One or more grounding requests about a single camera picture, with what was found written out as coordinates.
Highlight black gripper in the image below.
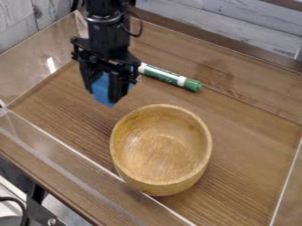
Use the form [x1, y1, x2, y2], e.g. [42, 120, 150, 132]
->
[71, 37, 140, 103]

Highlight blue rectangular block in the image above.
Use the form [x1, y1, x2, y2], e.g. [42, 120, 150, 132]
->
[92, 73, 134, 108]

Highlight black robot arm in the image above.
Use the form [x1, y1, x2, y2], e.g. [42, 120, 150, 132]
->
[71, 0, 143, 107]

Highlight brown wooden bowl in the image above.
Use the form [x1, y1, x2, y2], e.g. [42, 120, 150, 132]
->
[110, 104, 213, 196]

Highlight green white marker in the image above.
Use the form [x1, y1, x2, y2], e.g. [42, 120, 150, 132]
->
[138, 63, 203, 92]

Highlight clear acrylic tray walls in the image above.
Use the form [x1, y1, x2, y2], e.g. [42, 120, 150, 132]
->
[0, 13, 302, 226]

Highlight black cable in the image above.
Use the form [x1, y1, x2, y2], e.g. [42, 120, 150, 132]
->
[0, 196, 28, 226]

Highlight black metal table frame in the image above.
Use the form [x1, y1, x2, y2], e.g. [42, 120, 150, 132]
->
[0, 157, 67, 226]

